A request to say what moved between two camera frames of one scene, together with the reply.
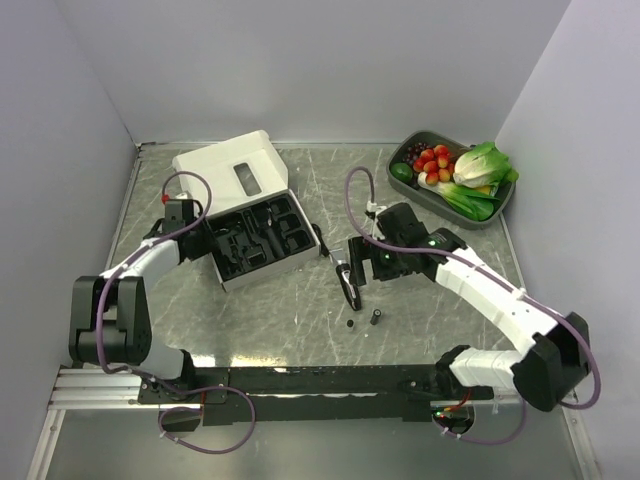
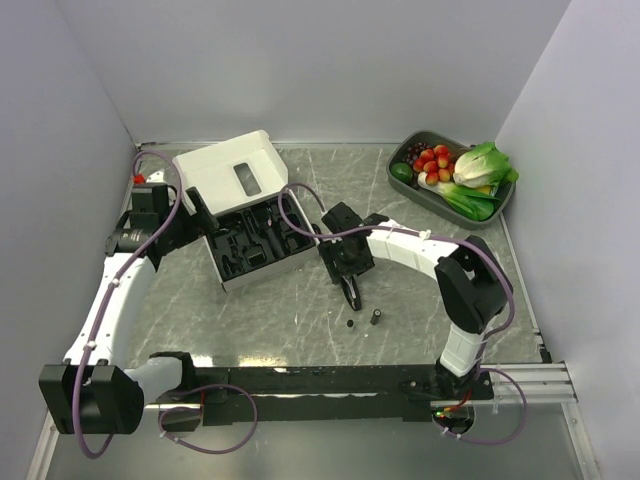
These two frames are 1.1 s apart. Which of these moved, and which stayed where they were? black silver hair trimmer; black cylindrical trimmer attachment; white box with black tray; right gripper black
Moved: right gripper black
Stayed: black cylindrical trimmer attachment; black silver hair trimmer; white box with black tray
